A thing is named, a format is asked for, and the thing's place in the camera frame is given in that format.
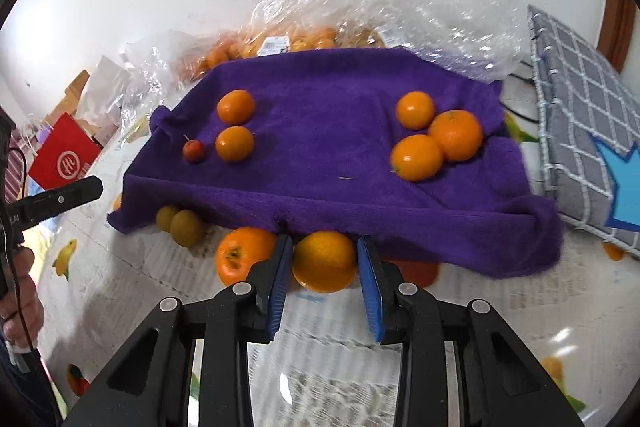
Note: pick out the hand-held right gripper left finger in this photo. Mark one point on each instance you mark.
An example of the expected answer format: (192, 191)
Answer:
(280, 287)

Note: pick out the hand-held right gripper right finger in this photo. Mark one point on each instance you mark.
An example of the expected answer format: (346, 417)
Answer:
(372, 292)

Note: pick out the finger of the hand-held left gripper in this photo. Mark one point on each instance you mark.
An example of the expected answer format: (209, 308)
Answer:
(65, 197)

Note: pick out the round yellowish orange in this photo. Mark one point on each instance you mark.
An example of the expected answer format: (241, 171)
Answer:
(325, 262)

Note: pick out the orange with stem bit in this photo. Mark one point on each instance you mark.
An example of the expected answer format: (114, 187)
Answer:
(416, 157)

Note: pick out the small orange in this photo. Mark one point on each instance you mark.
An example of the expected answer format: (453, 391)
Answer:
(234, 143)
(415, 110)
(235, 107)

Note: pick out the clear bag of greenish fruits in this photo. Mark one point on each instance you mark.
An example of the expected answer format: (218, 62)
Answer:
(362, 38)

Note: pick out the person's left hand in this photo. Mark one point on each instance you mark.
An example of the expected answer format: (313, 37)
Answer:
(27, 312)

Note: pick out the striped maroon bag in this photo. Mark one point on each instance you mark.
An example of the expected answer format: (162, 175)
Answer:
(20, 167)

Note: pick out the red paper bag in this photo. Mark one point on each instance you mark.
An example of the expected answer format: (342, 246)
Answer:
(65, 152)

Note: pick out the persimmon on table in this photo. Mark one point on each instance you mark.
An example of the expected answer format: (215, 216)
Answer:
(240, 257)

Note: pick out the cardboard box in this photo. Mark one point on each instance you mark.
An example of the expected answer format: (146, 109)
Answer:
(70, 94)

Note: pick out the white paper bag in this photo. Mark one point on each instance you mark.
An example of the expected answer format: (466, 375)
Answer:
(107, 82)

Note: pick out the small red fruit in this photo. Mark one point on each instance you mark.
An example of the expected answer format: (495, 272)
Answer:
(194, 151)

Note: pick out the purple towel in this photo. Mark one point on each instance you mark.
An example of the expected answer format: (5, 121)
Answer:
(325, 122)

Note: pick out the large orange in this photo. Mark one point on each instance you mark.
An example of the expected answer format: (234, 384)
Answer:
(456, 135)

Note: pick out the clear bag of small tangerines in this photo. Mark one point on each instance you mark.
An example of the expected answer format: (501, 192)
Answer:
(215, 57)

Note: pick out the labelled clear bag of oranges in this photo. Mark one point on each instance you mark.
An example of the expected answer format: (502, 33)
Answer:
(305, 43)

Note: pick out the grey checked pillow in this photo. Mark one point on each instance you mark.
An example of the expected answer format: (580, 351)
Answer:
(570, 82)

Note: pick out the large empty clear plastic bag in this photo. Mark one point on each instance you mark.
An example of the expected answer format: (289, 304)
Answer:
(425, 7)

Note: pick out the wooden door frame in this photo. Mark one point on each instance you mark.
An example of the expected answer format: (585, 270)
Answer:
(617, 22)

